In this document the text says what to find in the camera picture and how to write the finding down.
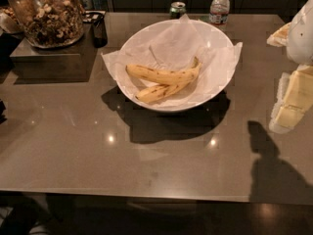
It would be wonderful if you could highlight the white ceramic bowl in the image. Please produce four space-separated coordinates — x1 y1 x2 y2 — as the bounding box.
115 19 236 113

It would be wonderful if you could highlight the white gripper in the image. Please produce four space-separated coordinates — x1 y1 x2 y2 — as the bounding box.
267 0 313 134

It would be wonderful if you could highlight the black scoop cup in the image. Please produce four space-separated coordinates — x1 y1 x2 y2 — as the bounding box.
83 12 108 48

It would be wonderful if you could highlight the glass jar of nuts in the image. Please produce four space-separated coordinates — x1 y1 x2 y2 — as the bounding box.
8 0 84 49

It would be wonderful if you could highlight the white paper liner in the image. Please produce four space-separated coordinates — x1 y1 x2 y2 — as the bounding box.
101 14 244 109

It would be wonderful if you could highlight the yellow banana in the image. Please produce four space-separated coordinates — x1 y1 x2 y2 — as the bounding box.
126 61 201 85
136 57 201 103

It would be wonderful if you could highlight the dark square pedestal box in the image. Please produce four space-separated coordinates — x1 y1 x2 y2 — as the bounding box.
10 24 97 84

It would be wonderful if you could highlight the green soda can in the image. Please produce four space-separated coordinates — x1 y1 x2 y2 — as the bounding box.
169 1 186 19

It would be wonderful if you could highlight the clear plastic water bottle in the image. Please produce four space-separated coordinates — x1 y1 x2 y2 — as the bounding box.
209 0 230 25

